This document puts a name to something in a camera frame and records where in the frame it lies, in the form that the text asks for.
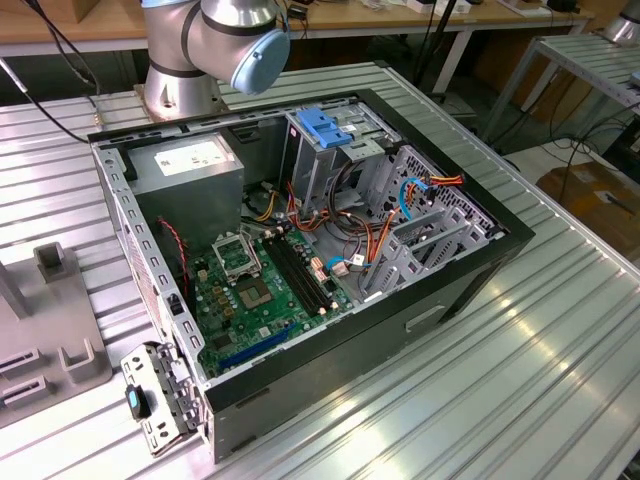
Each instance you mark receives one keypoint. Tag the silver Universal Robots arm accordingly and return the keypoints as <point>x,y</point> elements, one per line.
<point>170,50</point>

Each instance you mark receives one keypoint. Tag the perforated metal disk bay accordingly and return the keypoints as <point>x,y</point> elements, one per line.
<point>392,280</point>

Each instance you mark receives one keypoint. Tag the black RAM slot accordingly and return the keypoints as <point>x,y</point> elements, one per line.
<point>297,276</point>
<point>303,273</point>
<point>309,269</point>
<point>291,280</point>

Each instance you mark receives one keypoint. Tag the grey metal drive cage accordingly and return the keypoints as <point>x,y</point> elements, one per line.
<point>312,175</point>

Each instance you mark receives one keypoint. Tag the CPU socket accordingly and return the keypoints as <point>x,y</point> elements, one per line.
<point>255,295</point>

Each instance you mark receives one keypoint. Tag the green motherboard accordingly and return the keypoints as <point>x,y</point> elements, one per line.
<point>250,325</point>

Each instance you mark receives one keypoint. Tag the blue plastic drive latch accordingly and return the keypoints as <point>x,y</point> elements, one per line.
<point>320,127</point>

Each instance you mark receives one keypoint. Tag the blue expansion slot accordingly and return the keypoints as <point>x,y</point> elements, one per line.
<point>259,346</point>

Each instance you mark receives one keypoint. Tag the black open PC case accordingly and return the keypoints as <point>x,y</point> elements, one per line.
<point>350,360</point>

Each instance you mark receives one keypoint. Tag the grey power supply unit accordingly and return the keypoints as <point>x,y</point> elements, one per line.
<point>190,200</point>

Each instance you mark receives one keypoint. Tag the black case fan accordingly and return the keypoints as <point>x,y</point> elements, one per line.
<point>170,255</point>

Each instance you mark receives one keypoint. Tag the grey metal slot retainer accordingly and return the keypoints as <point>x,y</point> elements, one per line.
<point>145,370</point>

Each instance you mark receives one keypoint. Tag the black tripod stand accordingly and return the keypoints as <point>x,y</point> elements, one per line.
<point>436,42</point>

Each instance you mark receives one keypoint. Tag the black latch blue button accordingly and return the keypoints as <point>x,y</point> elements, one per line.
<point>134,400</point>

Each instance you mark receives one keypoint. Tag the small white box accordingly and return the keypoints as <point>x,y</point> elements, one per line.
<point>420,5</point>

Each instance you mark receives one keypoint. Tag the brown floor carton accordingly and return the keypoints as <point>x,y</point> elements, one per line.
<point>590,200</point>

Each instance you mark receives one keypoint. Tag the large brown carton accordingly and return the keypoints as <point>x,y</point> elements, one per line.
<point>555,95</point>

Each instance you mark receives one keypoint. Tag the grey parts rack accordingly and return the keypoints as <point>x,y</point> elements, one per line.
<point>50,310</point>

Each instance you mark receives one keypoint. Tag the black equipment box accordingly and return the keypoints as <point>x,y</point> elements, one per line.
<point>625,145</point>

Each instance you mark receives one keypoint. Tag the wooden desk white frame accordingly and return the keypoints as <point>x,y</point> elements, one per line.
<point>325,20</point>

